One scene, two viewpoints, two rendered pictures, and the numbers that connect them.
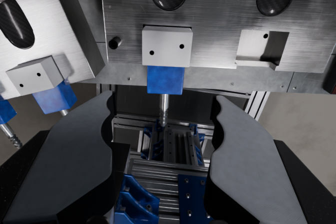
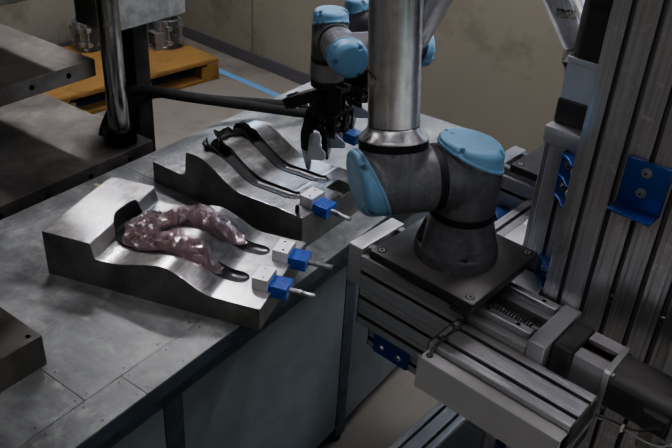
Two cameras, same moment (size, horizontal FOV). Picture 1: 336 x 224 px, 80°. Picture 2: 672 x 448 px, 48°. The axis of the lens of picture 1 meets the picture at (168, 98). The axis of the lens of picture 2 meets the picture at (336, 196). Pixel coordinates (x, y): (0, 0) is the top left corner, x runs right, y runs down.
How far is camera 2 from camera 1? 172 cm
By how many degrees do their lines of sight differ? 77
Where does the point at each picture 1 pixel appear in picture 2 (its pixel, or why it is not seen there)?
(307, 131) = not seen: hidden behind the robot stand
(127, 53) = (304, 212)
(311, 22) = (339, 175)
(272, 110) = not seen: hidden behind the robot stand
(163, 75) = (322, 202)
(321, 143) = not seen: outside the picture
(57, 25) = (271, 238)
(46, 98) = (297, 255)
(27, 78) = (282, 245)
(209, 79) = (354, 232)
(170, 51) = (313, 192)
